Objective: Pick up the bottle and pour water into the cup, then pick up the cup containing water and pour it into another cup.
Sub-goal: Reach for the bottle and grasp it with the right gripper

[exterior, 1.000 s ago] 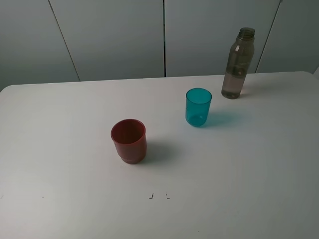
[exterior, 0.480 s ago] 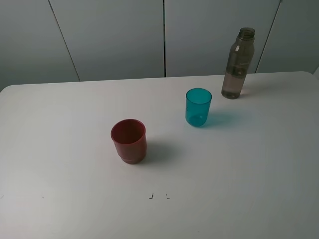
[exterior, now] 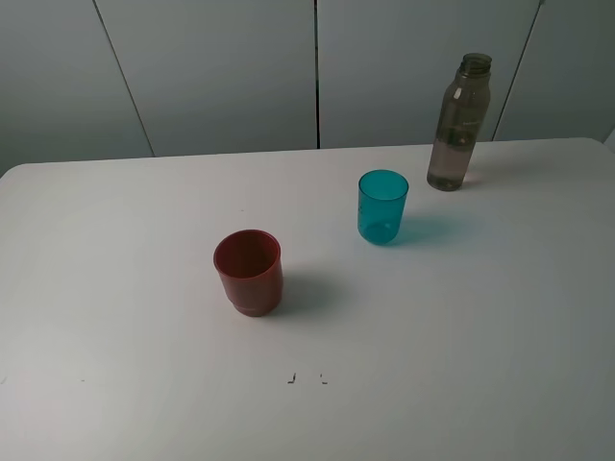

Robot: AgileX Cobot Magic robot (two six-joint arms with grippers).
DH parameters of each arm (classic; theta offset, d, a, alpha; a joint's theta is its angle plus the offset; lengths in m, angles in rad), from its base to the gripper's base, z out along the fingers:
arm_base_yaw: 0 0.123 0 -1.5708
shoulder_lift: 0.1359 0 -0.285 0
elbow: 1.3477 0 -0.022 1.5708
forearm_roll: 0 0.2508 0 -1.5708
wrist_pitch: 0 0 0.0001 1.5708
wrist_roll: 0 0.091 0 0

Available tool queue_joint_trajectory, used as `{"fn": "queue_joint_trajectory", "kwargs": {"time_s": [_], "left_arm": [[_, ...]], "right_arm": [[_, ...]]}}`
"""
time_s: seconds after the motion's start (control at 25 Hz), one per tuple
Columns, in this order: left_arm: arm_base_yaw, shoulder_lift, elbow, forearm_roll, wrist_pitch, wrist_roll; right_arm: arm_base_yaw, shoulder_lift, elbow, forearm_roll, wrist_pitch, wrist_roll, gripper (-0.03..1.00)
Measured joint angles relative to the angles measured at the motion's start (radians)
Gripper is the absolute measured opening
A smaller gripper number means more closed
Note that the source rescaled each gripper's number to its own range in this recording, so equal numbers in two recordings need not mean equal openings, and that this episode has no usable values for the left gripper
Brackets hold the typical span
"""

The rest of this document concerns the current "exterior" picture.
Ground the smoky transparent water bottle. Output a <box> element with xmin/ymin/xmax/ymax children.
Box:
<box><xmin>427</xmin><ymin>53</ymin><xmax>492</xmax><ymax>192</ymax></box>

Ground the red plastic cup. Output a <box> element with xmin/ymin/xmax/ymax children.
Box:
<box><xmin>213</xmin><ymin>230</ymin><xmax>283</xmax><ymax>317</ymax></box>

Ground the teal transparent plastic cup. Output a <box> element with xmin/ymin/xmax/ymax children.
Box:
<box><xmin>357</xmin><ymin>169</ymin><xmax>409</xmax><ymax>245</ymax></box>

